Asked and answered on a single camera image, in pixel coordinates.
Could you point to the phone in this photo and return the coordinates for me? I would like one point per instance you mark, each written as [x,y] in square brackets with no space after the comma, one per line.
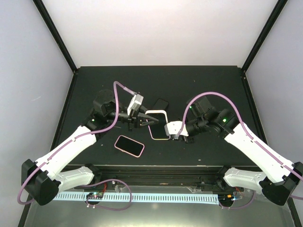
[160,104]
[129,146]
[157,131]

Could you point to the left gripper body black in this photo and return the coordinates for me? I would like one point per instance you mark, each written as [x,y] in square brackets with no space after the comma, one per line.
[132,119]

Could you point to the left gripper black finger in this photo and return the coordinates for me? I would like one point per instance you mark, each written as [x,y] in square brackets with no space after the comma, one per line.
[146,123]
[146,117]

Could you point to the black frame post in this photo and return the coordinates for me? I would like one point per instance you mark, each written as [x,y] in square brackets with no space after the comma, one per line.
[274,15]
[55,33]

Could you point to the left small circuit board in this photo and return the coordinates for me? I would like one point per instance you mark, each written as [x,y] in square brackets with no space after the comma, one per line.
[95,195]

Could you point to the left black frame post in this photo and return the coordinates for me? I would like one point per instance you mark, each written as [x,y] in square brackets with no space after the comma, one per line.
[55,33]

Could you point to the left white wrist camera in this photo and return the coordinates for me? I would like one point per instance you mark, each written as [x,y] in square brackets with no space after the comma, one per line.
[135,103]

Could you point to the small circuit board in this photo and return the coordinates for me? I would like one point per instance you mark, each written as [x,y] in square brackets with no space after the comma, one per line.
[226,197]
[95,195]

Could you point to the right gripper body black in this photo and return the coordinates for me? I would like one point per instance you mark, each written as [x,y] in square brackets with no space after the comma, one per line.
[187,139]

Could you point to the right small circuit board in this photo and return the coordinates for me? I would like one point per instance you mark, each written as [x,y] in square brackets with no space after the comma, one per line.
[226,197]

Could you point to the right black frame post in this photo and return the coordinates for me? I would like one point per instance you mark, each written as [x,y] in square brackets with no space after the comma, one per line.
[274,15]

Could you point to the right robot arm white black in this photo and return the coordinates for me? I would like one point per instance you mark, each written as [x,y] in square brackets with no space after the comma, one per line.
[215,113]

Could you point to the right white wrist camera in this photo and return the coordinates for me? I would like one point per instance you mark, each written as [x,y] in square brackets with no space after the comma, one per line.
[176,129]

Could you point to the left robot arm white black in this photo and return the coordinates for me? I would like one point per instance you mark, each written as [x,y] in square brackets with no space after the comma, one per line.
[105,113]

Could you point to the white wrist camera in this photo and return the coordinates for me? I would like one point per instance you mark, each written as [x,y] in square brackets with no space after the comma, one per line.
[135,103]
[176,129]

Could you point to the phone in pink case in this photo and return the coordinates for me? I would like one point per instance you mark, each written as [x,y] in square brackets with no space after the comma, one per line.
[129,146]

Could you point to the light blue slotted cable duct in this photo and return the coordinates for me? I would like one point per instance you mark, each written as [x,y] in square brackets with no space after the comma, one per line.
[142,197]

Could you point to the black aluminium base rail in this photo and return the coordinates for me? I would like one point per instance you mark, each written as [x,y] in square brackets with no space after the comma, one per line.
[156,176]

